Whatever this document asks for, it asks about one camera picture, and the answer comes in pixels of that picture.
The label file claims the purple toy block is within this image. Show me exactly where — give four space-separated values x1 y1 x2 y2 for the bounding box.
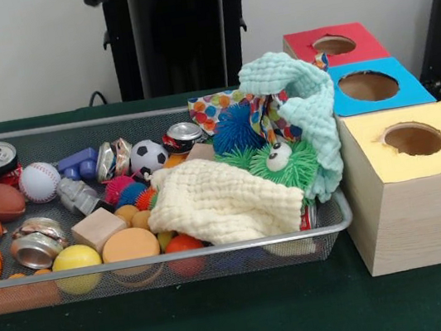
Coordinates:
54 146 102 184

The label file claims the cream yellow cloth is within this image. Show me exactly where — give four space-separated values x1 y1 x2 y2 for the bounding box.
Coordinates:
139 145 311 256

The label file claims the white baseball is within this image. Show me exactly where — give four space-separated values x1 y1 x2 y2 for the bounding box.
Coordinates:
15 158 65 206

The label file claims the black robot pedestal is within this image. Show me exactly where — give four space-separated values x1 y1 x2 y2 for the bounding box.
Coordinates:
84 0 277 107

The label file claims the grey plastic bottle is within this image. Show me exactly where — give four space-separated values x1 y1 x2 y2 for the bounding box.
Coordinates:
54 172 105 220

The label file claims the black cable loop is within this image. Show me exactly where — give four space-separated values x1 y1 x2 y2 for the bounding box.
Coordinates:
86 89 110 108

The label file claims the green spiky toy with eyes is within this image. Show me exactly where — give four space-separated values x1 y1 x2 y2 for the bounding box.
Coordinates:
245 135 326 212

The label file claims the large blue fuzzy spiky ball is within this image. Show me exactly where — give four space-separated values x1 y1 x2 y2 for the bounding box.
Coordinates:
206 100 267 157

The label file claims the large polka dot cloth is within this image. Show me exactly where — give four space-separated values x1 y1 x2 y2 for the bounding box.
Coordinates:
182 51 341 156

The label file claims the wooden box with three holes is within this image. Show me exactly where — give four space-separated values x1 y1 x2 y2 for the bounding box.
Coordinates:
279 7 441 286

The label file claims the black white soccer ball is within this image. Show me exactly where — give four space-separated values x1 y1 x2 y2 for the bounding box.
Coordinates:
127 135 172 177

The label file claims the mint green muslin cloth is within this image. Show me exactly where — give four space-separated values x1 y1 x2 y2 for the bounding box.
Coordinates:
233 42 352 213

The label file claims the shallow clear mesh bin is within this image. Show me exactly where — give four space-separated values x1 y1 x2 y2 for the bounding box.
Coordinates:
0 79 360 315

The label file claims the yellow ball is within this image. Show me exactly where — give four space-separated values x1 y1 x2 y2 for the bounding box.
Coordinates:
48 241 104 274

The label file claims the brown toy football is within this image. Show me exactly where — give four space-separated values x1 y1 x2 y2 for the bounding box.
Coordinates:
0 178 29 223

